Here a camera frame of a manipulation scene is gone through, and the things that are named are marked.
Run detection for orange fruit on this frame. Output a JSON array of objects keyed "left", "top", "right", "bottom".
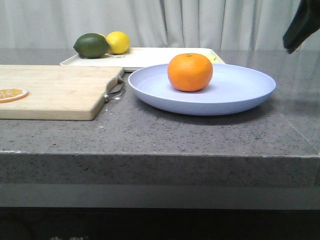
[{"left": 167, "top": 53, "right": 214, "bottom": 92}]

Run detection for orange slice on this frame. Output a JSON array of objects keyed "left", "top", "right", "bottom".
[{"left": 0, "top": 88, "right": 29, "bottom": 103}]

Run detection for cream white tray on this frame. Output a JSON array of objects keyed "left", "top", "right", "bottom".
[{"left": 60, "top": 47, "right": 225, "bottom": 72}]

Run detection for grey cutting board strap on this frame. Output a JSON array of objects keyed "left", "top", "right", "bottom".
[{"left": 103, "top": 75, "right": 126, "bottom": 103}]

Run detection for green lime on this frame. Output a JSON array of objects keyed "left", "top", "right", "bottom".
[{"left": 73, "top": 33, "right": 110, "bottom": 59}]

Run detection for yellow lemon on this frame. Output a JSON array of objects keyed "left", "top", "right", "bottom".
[{"left": 106, "top": 31, "right": 130, "bottom": 54}]

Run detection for wooden cutting board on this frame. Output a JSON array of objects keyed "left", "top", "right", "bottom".
[{"left": 0, "top": 65, "right": 124, "bottom": 121}]

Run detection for white curtain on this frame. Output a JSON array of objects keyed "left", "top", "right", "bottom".
[{"left": 0, "top": 0, "right": 320, "bottom": 52}]

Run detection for pale yellow slices on tray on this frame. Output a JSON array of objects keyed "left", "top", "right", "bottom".
[{"left": 206, "top": 54, "right": 217, "bottom": 63}]

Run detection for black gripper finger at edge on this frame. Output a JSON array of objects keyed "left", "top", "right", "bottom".
[{"left": 282, "top": 0, "right": 320, "bottom": 54}]

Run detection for light blue plate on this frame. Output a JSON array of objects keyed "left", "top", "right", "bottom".
[{"left": 128, "top": 63, "right": 276, "bottom": 116}]

